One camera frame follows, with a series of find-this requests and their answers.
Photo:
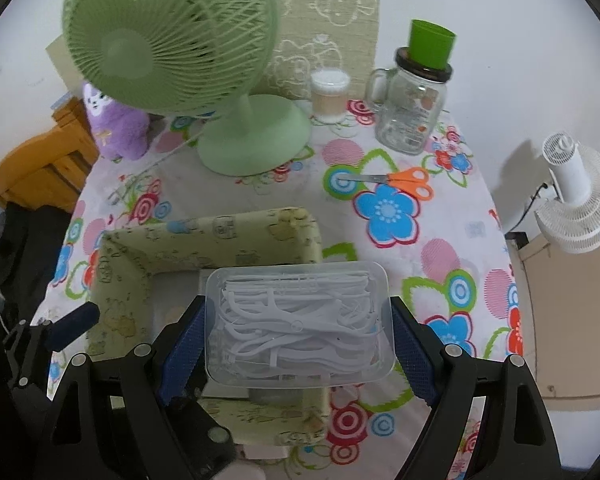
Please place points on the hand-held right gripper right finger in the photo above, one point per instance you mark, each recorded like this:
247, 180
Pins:
412, 355

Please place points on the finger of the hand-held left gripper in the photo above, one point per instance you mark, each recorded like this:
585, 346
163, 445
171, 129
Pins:
77, 321
205, 435

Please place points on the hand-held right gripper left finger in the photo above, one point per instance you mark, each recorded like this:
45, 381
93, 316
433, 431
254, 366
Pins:
185, 350

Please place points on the yellow cartoon printed storage box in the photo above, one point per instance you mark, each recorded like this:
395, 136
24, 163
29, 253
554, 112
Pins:
220, 240

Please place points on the clear floss pick box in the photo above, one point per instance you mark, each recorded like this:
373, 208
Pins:
300, 325

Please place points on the black cloth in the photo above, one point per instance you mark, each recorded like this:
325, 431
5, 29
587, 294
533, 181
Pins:
25, 250

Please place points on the floral tablecloth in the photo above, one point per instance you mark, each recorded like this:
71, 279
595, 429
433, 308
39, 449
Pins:
455, 260

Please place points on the wooden chair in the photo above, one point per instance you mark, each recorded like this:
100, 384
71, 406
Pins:
35, 170

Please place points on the beige wooden cabinet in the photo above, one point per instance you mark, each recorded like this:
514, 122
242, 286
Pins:
570, 335

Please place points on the purple plush toy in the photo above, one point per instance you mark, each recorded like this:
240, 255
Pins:
120, 130

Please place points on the glass jar mug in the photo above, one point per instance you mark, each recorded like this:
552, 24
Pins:
410, 115

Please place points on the clear cotton swab container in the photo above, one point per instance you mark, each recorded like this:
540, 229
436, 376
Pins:
330, 100

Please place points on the green desk fan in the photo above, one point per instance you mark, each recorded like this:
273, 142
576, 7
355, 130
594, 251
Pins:
155, 50

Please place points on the green plastic cup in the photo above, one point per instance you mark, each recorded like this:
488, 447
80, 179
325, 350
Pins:
430, 42

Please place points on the green cartoon printed board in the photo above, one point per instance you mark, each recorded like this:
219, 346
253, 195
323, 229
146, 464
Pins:
330, 10

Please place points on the black metal bracket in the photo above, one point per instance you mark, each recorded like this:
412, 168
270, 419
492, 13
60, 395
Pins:
517, 240

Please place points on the white wall fan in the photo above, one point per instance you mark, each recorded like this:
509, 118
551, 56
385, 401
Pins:
570, 180

